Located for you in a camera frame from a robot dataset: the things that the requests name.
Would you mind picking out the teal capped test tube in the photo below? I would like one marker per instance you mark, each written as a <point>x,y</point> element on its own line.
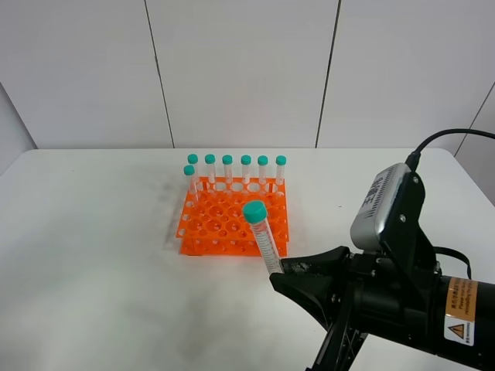
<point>256,215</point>

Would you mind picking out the back row tube far left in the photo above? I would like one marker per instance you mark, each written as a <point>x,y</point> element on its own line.
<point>193,161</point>

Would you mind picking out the second row tube left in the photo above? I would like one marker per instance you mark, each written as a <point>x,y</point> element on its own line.
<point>190,174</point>

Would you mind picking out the back row tube far right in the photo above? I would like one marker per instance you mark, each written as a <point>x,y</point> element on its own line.
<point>280,169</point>

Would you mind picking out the orange test tube rack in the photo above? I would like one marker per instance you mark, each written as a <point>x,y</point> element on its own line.
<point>212,221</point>

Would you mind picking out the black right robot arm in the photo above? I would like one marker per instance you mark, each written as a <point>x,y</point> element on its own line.
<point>466,322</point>

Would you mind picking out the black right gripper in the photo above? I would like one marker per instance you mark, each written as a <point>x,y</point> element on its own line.
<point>361,295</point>

